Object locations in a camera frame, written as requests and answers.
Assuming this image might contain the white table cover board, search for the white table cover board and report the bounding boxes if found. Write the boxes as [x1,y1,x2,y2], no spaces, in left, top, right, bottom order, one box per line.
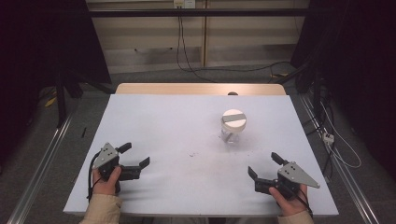
[63,93,340,217]

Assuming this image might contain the person's right hand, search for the person's right hand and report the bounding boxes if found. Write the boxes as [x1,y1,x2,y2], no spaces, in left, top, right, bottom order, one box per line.
[269,183,309,217]

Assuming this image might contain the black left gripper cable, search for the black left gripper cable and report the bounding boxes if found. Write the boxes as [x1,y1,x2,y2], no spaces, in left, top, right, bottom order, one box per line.
[87,151,102,202]

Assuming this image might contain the white lid with grey handle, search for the white lid with grey handle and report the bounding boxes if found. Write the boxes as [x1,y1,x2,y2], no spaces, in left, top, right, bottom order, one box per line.
[221,108,248,134]

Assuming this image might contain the person's left hand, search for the person's left hand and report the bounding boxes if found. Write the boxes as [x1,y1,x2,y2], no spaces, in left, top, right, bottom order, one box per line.
[92,166,123,196]

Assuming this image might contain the black hanging wall cables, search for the black hanging wall cables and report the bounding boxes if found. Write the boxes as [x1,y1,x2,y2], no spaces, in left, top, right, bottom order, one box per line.
[176,15,216,83]

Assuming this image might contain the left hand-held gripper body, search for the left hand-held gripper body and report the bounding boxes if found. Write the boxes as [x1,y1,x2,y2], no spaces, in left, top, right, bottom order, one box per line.
[92,142,142,182]

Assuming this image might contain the white wall socket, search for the white wall socket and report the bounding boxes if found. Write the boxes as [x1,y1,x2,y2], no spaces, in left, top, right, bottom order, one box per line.
[173,0,197,9]

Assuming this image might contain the black horizontal frame bar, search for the black horizontal frame bar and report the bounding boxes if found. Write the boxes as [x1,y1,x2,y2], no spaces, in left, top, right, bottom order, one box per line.
[88,7,312,18]

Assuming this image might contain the wooden table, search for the wooden table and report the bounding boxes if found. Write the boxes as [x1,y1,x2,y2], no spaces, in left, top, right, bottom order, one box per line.
[115,82,287,96]

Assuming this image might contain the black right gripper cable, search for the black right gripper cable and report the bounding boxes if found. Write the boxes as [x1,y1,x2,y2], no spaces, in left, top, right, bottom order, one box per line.
[295,189,314,218]

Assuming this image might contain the aluminium floor rail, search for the aluminium floor rail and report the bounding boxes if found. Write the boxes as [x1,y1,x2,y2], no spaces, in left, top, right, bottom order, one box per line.
[299,93,381,224]
[7,111,76,224]

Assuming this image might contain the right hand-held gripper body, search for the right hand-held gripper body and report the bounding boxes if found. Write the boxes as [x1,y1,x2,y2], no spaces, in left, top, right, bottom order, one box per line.
[254,161,321,201]

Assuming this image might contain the black metal stand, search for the black metal stand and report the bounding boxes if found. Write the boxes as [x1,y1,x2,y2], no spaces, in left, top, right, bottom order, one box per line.
[54,69,116,129]

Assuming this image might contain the black curtain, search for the black curtain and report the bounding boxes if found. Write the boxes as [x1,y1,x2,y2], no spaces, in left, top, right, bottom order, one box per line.
[290,0,396,181]
[0,0,112,166]

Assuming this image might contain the black floor cable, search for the black floor cable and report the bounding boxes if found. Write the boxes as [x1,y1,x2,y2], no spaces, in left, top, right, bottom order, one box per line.
[205,61,292,73]

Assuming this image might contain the clear plastic container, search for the clear plastic container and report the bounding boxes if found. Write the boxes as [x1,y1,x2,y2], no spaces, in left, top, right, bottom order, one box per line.
[220,125,242,145]

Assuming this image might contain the white floor cable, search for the white floor cable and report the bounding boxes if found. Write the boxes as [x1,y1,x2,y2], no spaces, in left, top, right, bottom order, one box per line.
[319,101,362,170]

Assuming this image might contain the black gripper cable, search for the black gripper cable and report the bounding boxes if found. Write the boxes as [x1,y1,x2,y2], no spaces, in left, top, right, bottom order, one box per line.
[295,189,314,218]
[87,151,102,202]

